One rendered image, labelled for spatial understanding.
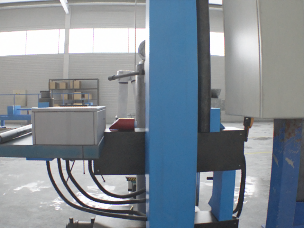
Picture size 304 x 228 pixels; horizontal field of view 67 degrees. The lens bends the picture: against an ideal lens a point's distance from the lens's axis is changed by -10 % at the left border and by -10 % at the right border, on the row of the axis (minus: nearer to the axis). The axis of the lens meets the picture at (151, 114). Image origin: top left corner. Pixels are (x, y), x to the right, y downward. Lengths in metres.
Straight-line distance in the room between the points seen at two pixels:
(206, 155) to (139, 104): 0.69
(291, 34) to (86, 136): 0.69
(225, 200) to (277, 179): 0.68
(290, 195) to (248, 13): 0.45
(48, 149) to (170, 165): 0.44
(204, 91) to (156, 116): 0.29
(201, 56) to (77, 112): 0.57
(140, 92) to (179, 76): 0.82
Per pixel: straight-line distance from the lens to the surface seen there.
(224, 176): 1.28
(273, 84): 0.53
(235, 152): 1.27
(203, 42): 1.13
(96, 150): 0.89
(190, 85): 0.93
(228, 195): 1.32
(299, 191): 2.40
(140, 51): 1.82
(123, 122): 1.18
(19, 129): 1.16
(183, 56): 0.94
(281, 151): 0.66
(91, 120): 0.88
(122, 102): 2.97
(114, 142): 1.15
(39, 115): 0.92
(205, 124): 1.11
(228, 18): 0.69
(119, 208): 1.70
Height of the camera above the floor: 1.21
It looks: 3 degrees down
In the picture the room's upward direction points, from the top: straight up
